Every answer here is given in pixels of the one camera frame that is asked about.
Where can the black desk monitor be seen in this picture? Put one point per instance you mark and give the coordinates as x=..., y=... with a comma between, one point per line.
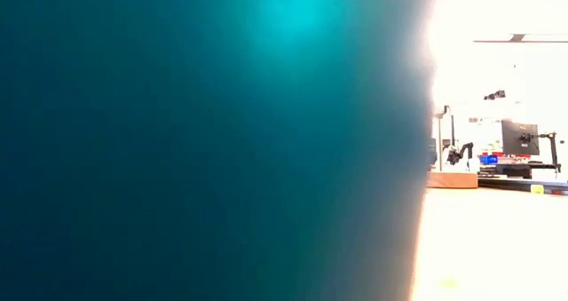
x=519, y=137

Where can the white shade lamp wooden base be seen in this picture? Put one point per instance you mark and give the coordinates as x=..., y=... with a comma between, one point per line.
x=452, y=180

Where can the black background robot arm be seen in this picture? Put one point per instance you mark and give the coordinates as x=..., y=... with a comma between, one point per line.
x=463, y=150

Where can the blue background storage bin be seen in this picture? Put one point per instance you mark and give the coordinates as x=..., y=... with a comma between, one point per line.
x=488, y=160

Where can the blue plastic bin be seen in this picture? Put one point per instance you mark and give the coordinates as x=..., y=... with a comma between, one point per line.
x=177, y=159

